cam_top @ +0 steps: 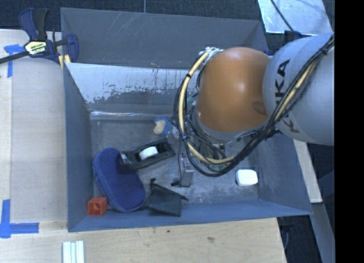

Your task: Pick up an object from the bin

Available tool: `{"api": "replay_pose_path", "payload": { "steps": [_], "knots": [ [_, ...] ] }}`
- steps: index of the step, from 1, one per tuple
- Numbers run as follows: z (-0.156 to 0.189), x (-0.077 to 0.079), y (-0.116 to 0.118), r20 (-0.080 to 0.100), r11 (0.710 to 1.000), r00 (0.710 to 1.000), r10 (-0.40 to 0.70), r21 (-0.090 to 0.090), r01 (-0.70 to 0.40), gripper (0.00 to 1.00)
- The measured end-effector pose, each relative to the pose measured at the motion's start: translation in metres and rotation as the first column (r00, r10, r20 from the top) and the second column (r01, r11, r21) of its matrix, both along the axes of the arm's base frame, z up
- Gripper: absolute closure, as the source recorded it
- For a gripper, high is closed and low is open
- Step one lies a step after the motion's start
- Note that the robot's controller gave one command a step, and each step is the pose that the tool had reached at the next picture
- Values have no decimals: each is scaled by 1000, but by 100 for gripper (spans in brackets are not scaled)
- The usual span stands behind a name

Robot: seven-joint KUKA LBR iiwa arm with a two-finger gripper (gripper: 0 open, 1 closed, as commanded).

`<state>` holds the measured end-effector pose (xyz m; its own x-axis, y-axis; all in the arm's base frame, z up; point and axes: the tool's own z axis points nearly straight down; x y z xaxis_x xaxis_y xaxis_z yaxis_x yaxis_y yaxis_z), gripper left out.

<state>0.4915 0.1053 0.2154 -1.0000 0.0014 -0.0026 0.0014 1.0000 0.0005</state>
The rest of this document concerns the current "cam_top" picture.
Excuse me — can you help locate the grey metal bin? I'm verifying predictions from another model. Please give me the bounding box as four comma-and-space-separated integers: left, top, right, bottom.
60, 7, 314, 233

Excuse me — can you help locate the red cube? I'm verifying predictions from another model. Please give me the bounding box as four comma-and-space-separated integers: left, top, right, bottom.
87, 196, 108, 217

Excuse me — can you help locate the white rounded block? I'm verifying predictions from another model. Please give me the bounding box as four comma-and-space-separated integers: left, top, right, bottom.
235, 169, 259, 187

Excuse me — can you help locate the black tape dispenser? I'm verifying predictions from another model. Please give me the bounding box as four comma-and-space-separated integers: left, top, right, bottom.
117, 137, 177, 175

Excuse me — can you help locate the blue oval fabric case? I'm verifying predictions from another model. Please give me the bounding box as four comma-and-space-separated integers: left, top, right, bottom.
92, 147, 147, 213

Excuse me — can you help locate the blue and cream toy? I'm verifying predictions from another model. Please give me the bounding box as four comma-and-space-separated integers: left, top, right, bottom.
152, 116, 173, 137

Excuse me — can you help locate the black flat plastic piece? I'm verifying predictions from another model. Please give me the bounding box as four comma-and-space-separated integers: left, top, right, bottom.
147, 178, 189, 217

